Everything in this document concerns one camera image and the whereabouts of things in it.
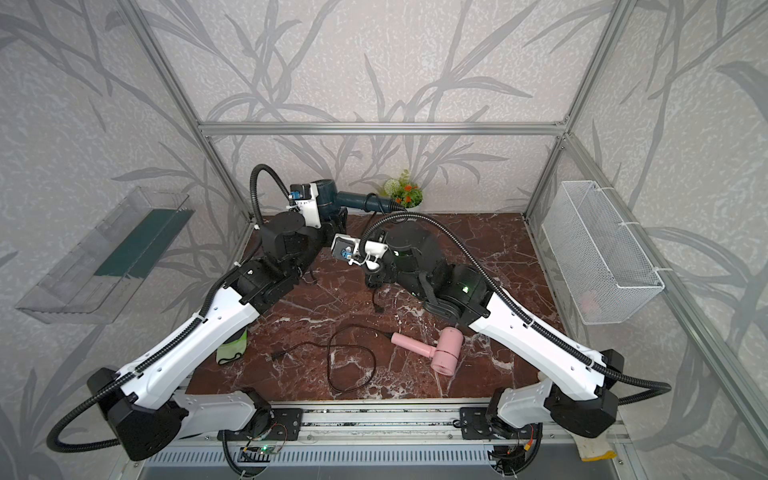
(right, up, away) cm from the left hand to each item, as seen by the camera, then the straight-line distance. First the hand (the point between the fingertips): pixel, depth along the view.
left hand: (336, 210), depth 69 cm
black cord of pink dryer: (-6, -38, +18) cm, 42 cm away
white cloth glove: (+60, -56, 0) cm, 82 cm away
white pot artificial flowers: (+16, +10, +37) cm, 41 cm away
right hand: (+8, -6, -9) cm, 13 cm away
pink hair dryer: (+27, -38, +11) cm, 48 cm away
